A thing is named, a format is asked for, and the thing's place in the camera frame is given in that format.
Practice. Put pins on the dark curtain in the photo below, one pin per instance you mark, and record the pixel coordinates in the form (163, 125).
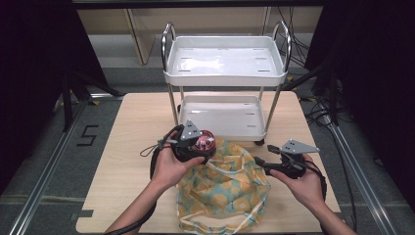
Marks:
(36, 65)
(378, 71)

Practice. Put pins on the person's right hand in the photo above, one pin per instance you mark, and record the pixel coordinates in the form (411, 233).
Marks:
(306, 189)

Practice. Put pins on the black metal stand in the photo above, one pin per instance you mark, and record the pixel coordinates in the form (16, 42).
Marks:
(332, 98)
(68, 104)

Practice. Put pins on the beige wooden furniture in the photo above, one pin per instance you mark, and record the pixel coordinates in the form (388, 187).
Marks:
(202, 23)

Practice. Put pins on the floral cloth bag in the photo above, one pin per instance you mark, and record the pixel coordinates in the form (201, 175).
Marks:
(225, 192)

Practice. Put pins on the white two-tier cart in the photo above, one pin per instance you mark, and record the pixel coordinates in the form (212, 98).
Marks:
(223, 62)

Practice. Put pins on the dark red round can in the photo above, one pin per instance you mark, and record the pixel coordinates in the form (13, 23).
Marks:
(205, 143)

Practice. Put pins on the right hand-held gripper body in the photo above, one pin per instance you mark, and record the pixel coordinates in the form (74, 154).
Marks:
(293, 166)

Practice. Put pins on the person's left hand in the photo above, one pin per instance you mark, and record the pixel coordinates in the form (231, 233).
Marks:
(168, 171)

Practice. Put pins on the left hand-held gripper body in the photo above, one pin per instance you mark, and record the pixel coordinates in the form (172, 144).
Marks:
(182, 150)

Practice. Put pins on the aluminium floor rail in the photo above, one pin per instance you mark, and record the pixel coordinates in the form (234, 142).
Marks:
(362, 182)
(49, 169)

